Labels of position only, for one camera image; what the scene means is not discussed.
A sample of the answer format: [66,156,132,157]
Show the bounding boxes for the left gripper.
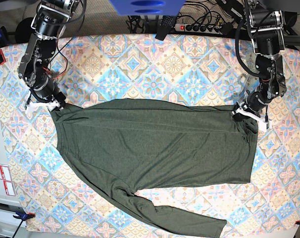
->
[232,91,268,121]

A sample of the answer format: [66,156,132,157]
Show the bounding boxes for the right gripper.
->
[30,79,66,111]

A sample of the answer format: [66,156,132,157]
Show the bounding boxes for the dark green long-sleeve shirt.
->
[50,99,258,238]

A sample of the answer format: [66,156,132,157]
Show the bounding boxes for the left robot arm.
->
[232,0,287,121]

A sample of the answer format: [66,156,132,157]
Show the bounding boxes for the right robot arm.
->
[18,0,87,112]

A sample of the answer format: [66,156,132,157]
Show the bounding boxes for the black round stool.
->
[14,17,35,44]

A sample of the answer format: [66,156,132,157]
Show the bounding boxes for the red white labels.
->
[0,165,15,196]

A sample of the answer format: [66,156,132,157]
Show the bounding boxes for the patterned colourful table cloth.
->
[0,34,300,238]

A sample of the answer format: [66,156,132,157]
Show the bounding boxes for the blue plastic box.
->
[109,0,185,16]

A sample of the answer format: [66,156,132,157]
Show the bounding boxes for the black remote control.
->
[155,15,176,41]

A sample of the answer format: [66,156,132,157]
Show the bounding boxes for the blue clamp lower left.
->
[12,212,36,238]

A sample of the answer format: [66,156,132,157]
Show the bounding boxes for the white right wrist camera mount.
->
[24,100,61,114]

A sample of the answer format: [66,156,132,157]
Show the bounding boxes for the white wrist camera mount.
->
[24,100,61,114]
[231,105,272,132]

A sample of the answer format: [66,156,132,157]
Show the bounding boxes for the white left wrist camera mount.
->
[231,105,272,132]

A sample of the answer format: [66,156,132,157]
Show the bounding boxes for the black power strip red switch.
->
[174,23,221,34]

